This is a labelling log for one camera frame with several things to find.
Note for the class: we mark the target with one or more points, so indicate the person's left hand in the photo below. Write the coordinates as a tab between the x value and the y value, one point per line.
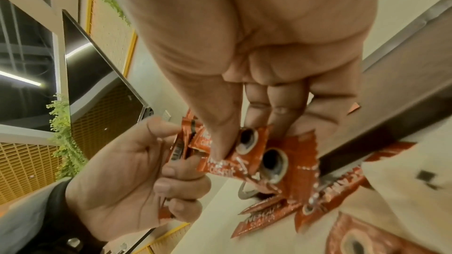
116	186

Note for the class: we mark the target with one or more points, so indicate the person's right hand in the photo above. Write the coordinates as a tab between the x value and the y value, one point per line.
247	24

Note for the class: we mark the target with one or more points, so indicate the red coffee sachets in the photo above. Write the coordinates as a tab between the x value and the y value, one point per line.
293	161

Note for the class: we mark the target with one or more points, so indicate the brown tray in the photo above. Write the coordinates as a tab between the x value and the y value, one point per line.
399	94

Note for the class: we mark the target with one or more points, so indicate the pile of red Nescafe sachets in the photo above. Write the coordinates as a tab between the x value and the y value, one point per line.
282	213

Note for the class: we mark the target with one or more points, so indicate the pile of white sugar sachets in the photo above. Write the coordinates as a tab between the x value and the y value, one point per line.
406	191

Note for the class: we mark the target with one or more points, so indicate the black left wristband with markers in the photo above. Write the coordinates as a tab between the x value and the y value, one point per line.
70	219

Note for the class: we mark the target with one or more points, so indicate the yellow mesh railing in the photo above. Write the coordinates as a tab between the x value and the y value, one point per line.
166	236

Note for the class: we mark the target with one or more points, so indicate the ceiling light strip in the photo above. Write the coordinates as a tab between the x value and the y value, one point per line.
21	77

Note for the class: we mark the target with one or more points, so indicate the white wall switch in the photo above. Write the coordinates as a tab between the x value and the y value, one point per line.
166	115

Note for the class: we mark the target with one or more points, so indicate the yellow mesh wall panel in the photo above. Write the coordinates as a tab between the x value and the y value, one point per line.
24	169

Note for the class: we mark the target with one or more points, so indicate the black wall television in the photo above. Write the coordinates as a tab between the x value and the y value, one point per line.
91	74

